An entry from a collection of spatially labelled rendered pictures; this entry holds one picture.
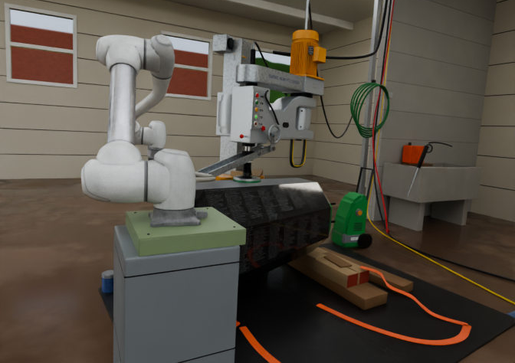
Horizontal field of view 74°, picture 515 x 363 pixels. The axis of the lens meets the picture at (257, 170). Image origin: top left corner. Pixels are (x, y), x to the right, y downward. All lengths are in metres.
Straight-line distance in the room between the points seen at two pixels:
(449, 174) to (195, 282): 4.44
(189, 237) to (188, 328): 0.33
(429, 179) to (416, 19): 2.29
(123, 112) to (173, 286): 0.68
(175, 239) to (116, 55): 0.81
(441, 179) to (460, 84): 1.91
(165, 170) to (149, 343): 0.58
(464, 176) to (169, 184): 4.77
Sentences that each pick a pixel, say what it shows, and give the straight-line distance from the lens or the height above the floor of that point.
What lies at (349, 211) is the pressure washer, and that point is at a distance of 3.87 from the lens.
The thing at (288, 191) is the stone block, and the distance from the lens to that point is 2.63.
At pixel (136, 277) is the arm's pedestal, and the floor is 0.74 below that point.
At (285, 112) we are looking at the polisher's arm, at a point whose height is 1.38.
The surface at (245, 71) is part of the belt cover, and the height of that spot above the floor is 1.64.
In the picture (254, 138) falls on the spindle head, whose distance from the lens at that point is 2.57.
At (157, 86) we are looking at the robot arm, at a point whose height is 1.40.
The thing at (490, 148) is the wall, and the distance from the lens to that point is 6.93.
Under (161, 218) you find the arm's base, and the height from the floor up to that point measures 0.88.
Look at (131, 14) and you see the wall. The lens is 8.58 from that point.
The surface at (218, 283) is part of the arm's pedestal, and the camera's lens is 1.31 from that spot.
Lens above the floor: 1.22
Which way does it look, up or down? 7 degrees down
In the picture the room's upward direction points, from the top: 3 degrees clockwise
